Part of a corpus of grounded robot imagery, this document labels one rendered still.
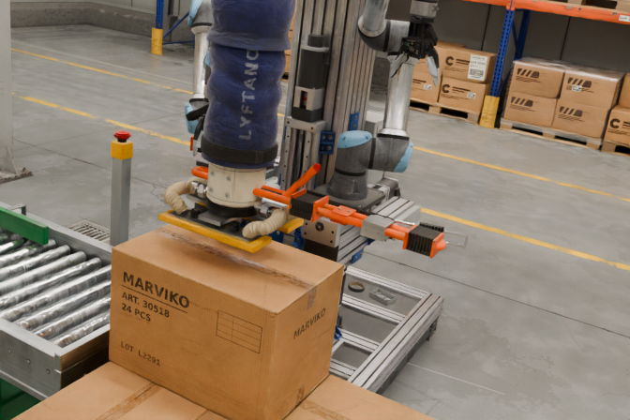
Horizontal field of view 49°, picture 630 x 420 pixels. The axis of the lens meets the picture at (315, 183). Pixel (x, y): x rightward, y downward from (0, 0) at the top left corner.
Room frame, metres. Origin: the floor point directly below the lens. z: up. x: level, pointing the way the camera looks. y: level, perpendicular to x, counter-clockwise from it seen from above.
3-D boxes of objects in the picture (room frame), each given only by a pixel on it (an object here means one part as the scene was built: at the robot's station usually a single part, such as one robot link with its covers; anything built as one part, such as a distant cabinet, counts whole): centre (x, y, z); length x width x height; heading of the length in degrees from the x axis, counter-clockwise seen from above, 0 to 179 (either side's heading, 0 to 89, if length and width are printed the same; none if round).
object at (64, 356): (2.13, 0.56, 0.58); 0.70 x 0.03 x 0.06; 153
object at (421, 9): (2.11, -0.26, 1.74); 0.08 x 0.08 x 0.05
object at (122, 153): (2.84, 0.84, 0.50); 0.07 x 0.07 x 1.00; 63
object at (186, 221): (1.88, 0.28, 1.08); 0.34 x 0.10 x 0.05; 64
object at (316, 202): (1.86, 0.01, 1.18); 0.10 x 0.08 x 0.06; 154
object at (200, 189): (1.97, 0.24, 1.12); 0.34 x 0.25 x 0.06; 64
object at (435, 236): (1.70, -0.30, 1.18); 0.08 x 0.07 x 0.05; 64
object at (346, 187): (2.42, -0.12, 1.09); 0.15 x 0.15 x 0.10
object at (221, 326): (1.96, 0.23, 0.74); 0.60 x 0.40 x 0.40; 63
